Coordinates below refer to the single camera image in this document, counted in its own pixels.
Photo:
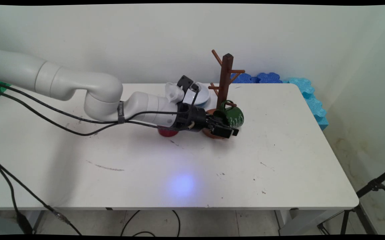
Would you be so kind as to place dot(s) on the dark blue foam mat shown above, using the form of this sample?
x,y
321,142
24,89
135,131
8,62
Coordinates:
x,y
262,78

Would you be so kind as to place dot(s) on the grey box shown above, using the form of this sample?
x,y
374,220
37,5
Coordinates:
x,y
2,225

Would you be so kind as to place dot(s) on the blue and white bowl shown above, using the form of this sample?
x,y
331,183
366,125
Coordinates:
x,y
203,95

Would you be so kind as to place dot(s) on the grey table leg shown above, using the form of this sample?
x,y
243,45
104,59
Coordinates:
x,y
38,220
285,221

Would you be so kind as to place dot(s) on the wooden mug tree stand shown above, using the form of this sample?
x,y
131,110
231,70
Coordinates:
x,y
226,76

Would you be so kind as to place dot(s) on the red enamel mug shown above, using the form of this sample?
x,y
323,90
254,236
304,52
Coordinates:
x,y
168,132

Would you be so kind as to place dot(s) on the black tripod stand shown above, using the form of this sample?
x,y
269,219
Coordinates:
x,y
372,186

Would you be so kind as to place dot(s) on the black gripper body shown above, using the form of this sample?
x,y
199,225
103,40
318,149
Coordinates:
x,y
194,118

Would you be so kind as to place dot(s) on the green enamel mug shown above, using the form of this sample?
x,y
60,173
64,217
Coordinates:
x,y
234,116

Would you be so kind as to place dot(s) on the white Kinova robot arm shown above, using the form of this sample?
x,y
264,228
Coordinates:
x,y
79,88

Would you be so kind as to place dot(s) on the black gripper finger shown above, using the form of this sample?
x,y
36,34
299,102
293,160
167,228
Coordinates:
x,y
216,119
225,131

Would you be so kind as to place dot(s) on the light blue foam mat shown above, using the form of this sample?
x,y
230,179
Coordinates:
x,y
314,103

